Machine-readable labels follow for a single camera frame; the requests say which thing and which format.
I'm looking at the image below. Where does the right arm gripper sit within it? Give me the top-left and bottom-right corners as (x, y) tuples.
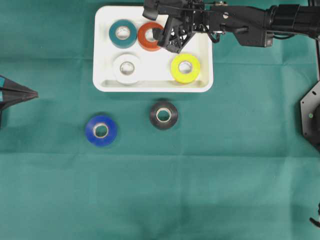
(152, 0), (213, 54)

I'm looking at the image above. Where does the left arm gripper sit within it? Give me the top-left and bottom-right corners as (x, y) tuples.
(0, 75), (39, 129)

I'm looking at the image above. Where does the orange red tape roll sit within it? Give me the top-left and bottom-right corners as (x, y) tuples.
(137, 22), (163, 52)

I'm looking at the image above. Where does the teal green tape roll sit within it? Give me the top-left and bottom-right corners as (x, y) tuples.
(109, 19), (137, 49)

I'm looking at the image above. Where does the white tape roll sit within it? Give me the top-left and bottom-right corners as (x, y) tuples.
(112, 54), (142, 85)

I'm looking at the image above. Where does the yellow tape roll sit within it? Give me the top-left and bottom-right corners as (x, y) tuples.
(170, 53), (201, 84)

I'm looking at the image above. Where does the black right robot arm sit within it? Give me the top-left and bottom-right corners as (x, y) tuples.
(142, 0), (320, 54)

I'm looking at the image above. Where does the white plastic tray case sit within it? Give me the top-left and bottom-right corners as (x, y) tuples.
(92, 5), (214, 93)

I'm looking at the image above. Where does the black tape roll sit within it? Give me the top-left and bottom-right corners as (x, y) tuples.
(149, 101), (178, 130)

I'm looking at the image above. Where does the blue tape roll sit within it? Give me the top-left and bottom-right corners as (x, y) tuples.
(84, 115), (118, 147)

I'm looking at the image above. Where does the green table cloth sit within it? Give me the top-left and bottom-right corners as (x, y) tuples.
(0, 0), (320, 240)

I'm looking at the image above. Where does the black clip at edge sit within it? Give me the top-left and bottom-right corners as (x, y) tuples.
(308, 202), (320, 227)

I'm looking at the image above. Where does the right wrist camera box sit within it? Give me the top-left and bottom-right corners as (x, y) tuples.
(142, 0), (183, 21)

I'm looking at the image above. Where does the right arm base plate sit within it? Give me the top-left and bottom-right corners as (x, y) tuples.
(300, 81), (320, 152)

